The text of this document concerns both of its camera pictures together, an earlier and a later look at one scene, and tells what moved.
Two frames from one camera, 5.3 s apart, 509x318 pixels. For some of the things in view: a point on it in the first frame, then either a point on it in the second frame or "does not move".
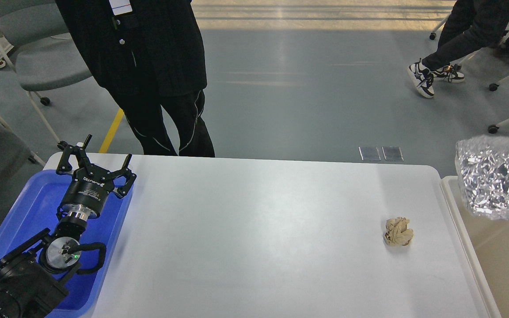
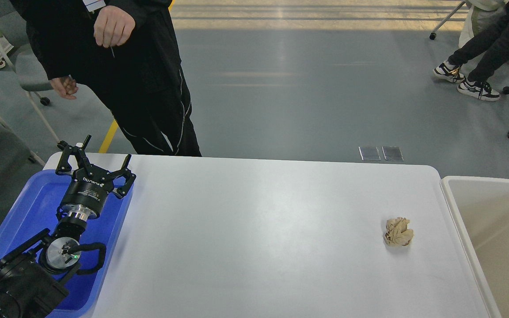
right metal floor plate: x=392 y=153 does not move
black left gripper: x=87 y=194 does not move
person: x=473 y=25 → x=476 y=62
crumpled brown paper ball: x=396 y=232 does not move
